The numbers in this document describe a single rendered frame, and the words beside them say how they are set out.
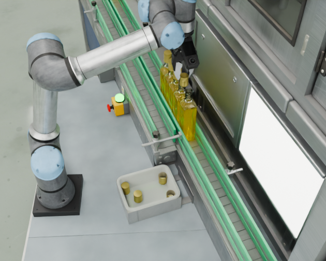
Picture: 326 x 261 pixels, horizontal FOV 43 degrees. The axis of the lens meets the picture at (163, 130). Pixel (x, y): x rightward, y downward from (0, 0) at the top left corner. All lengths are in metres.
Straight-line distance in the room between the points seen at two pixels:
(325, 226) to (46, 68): 0.97
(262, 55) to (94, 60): 0.52
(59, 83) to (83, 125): 0.77
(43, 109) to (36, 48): 0.25
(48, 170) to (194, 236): 0.60
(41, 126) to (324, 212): 1.23
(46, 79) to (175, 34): 0.41
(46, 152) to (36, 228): 0.32
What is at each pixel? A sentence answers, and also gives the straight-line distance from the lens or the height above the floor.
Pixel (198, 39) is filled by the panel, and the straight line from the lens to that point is 1.74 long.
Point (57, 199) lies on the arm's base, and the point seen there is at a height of 0.83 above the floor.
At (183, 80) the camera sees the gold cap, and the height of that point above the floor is 1.17.
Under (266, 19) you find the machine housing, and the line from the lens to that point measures 1.33.
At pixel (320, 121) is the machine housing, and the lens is 1.16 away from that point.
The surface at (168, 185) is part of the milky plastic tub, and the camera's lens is 1.73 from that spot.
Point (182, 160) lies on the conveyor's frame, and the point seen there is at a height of 0.87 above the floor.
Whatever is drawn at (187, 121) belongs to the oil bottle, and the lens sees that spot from 1.67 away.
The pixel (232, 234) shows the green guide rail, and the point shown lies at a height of 0.94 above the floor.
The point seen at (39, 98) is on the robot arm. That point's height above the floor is 1.22.
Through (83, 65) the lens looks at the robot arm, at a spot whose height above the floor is 1.42.
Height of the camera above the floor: 2.18
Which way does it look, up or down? 46 degrees down
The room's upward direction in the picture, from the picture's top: straight up
